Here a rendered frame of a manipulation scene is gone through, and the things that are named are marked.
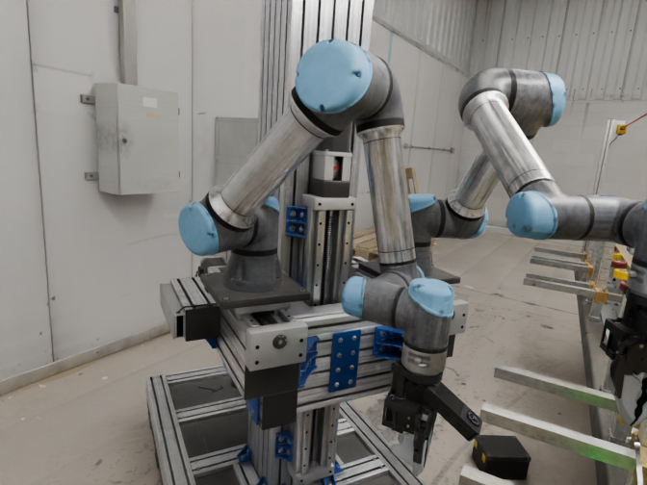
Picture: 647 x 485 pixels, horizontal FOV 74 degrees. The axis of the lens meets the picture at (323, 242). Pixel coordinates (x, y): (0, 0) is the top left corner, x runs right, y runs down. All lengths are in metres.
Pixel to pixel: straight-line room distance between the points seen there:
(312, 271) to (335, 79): 0.66
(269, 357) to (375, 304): 0.33
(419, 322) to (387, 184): 0.28
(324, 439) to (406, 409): 0.76
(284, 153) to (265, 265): 0.34
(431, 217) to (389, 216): 0.44
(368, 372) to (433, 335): 0.60
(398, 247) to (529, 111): 0.44
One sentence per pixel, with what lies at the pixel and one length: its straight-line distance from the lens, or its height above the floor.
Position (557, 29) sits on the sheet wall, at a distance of 9.05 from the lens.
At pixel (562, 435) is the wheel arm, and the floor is 0.85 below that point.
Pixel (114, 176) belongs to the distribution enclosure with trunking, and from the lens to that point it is 2.71.
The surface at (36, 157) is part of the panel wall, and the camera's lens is 2.71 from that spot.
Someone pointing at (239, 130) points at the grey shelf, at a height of 1.46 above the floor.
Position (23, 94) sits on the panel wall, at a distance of 2.70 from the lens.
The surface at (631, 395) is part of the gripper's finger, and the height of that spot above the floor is 1.05.
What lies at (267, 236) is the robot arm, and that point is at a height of 1.17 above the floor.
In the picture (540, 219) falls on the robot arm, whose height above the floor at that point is 1.30.
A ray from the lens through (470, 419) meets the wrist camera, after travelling 0.81.
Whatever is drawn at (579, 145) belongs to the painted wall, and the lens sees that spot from 8.70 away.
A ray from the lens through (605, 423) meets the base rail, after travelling 1.50.
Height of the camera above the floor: 1.39
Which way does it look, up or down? 12 degrees down
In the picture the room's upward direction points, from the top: 4 degrees clockwise
